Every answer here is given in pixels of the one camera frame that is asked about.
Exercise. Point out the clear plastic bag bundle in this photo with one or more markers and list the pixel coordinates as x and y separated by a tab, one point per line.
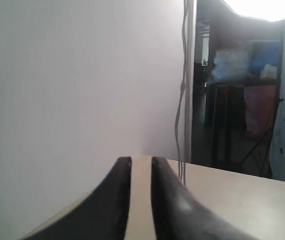
230	65

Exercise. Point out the pink plastic bag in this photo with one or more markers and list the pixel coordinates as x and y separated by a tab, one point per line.
259	109

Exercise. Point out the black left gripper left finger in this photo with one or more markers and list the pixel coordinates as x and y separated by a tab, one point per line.
103	215

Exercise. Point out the black metal shelf rack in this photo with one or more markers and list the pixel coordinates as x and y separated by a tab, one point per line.
219	131

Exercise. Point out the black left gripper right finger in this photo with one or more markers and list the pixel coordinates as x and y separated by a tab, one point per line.
177	215

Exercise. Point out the white wired earphones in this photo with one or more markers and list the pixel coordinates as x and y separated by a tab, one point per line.
181	162

